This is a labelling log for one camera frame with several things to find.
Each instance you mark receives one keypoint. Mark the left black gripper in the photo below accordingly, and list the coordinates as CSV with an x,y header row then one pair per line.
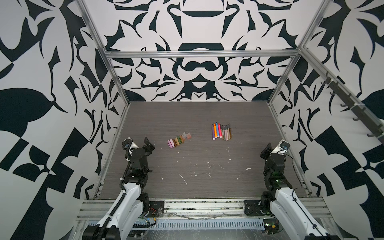
x,y
148,146

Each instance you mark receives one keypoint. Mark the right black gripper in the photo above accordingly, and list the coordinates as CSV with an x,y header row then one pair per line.
x,y
267,151

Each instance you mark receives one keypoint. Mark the blue highlighter pen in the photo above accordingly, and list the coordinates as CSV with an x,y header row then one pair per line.
x,y
219,135

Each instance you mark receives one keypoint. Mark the orange highlighter pen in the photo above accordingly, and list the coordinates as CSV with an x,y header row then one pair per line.
x,y
215,131

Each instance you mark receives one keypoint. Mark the purple marker pen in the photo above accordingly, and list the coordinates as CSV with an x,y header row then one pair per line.
x,y
213,132

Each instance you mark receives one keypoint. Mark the pink highlighter pen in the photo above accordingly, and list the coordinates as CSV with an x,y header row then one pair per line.
x,y
220,130

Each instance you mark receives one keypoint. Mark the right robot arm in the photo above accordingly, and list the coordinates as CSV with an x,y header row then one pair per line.
x,y
281,200

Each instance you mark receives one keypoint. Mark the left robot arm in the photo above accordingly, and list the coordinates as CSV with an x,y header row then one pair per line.
x,y
132,202

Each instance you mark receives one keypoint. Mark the green circuit board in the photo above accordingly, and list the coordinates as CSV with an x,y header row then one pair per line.
x,y
272,226

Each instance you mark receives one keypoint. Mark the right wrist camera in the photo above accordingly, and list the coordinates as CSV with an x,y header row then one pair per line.
x,y
283,147

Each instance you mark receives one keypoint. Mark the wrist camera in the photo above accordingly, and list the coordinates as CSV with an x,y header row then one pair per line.
x,y
128,145
283,147

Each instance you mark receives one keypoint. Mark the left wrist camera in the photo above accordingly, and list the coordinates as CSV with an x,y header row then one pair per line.
x,y
128,145

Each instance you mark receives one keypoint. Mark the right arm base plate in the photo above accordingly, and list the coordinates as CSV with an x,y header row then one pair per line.
x,y
257,208

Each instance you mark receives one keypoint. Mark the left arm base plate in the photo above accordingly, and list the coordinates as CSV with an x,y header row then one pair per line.
x,y
156,209

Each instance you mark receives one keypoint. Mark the aluminium front rail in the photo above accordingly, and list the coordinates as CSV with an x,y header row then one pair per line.
x,y
94,210

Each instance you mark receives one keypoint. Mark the white cable duct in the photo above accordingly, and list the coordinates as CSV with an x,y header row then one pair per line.
x,y
206,224

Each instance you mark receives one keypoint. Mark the black wall hook rack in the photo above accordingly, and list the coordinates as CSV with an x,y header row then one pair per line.
x,y
350,102

